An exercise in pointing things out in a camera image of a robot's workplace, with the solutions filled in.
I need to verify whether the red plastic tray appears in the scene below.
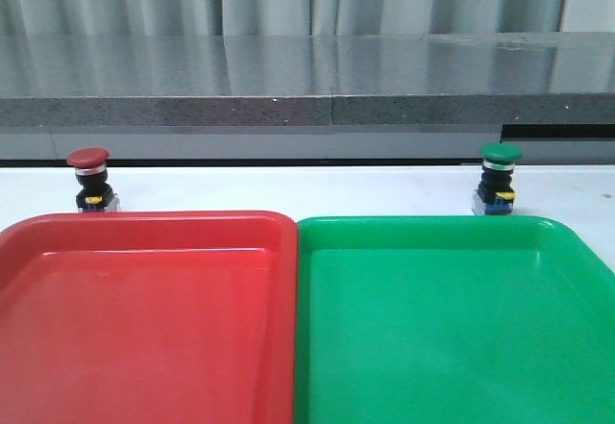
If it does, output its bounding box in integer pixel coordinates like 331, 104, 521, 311
1, 212, 297, 423

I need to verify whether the red mushroom push button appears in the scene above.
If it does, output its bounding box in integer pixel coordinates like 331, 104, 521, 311
66, 147, 120, 212

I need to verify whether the green plastic tray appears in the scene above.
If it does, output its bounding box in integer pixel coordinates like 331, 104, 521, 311
294, 215, 614, 423

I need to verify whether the grey stone counter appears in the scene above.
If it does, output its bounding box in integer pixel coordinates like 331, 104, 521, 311
1, 33, 614, 164

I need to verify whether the green mushroom push button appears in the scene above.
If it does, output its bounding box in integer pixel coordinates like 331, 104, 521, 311
472, 142, 522, 215

